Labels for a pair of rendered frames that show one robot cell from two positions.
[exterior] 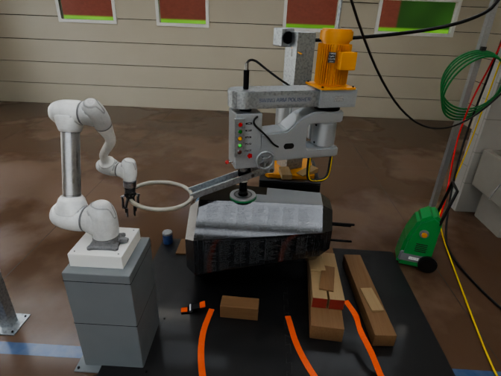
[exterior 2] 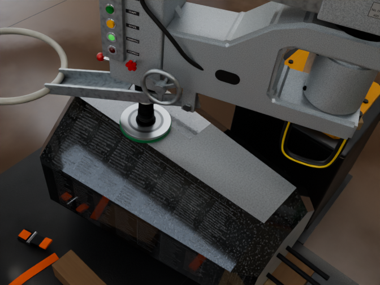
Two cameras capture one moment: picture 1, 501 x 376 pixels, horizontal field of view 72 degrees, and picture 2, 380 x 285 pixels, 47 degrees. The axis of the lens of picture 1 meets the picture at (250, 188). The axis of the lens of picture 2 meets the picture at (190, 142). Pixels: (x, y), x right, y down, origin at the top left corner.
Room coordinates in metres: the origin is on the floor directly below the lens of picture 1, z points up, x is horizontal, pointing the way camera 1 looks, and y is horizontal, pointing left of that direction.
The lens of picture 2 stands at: (1.53, -0.79, 2.18)
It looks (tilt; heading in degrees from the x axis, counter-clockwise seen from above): 48 degrees down; 32
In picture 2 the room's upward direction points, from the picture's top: 8 degrees clockwise
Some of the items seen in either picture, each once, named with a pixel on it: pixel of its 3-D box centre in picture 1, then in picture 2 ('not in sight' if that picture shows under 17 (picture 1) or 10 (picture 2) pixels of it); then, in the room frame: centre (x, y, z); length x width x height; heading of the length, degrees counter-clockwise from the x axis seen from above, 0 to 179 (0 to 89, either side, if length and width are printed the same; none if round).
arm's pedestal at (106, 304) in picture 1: (117, 301); not in sight; (1.75, 0.87, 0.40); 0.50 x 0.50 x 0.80; 89
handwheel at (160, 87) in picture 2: (263, 158); (164, 81); (2.45, -0.09, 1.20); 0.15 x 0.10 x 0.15; 107
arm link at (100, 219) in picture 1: (101, 218); not in sight; (1.76, 0.88, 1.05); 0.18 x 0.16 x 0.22; 83
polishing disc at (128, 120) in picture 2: (242, 195); (145, 120); (2.53, 0.06, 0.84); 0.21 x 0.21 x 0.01
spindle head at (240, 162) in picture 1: (254, 138); (169, 29); (2.55, -0.02, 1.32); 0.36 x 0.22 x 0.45; 107
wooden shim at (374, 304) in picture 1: (371, 299); not in sight; (2.14, -1.02, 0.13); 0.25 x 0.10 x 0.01; 6
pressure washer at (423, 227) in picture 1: (424, 224); not in sight; (2.86, -1.68, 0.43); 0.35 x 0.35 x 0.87; 73
